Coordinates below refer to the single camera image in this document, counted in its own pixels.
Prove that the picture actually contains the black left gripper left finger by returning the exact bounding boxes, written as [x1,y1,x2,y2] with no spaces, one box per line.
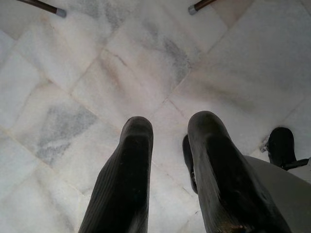
[77,116,154,233]

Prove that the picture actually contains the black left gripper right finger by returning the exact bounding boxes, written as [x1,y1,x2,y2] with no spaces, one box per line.
[187,110,292,233]

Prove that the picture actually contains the black robot left foot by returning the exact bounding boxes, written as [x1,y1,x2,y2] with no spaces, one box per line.
[182,134,199,195]

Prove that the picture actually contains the brown chair leg grey cap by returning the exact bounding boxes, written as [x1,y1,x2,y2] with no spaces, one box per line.
[188,0,217,16]
[17,0,67,18]

